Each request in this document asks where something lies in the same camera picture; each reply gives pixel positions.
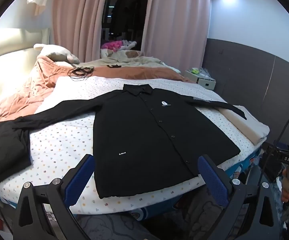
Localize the brown teddy bear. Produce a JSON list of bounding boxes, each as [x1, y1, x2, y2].
[[123, 50, 141, 58]]

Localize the dark hanging clothes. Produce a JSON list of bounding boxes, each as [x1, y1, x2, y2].
[[111, 0, 141, 34]]

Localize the orange blanket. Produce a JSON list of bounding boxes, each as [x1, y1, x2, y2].
[[0, 55, 192, 130]]

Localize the cream pillow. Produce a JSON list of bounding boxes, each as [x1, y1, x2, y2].
[[33, 43, 80, 65]]

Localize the beige folded cloth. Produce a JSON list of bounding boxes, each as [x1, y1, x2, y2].
[[221, 105, 270, 145]]

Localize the blue patterned mattress cover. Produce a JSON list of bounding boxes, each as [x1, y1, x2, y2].
[[0, 146, 262, 240]]

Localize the white plush toy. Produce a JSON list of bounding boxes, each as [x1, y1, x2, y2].
[[122, 40, 138, 52]]

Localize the white nightstand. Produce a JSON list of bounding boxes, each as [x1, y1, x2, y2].
[[184, 67, 216, 90]]

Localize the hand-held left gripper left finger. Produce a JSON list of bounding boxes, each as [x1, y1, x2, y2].
[[17, 154, 96, 240]]

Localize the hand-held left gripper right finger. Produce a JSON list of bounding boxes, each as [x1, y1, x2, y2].
[[198, 154, 288, 240]]

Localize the cream padded headboard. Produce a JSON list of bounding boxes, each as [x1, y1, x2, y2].
[[0, 27, 50, 120]]

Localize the beige duvet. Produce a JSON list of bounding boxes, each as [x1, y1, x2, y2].
[[81, 50, 181, 73]]

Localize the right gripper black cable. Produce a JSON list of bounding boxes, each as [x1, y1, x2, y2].
[[258, 114, 289, 188]]

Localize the black button shirt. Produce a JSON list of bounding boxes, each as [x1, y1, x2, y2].
[[0, 84, 247, 199]]

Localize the pink plush toy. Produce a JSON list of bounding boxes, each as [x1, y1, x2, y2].
[[102, 40, 124, 50]]

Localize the black coiled cable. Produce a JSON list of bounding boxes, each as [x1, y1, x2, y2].
[[68, 65, 95, 80]]

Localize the white floral bedsheet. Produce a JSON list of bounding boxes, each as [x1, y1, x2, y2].
[[0, 76, 270, 215]]

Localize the pink curtain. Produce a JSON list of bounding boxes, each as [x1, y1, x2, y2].
[[52, 0, 110, 63], [141, 0, 211, 72]]

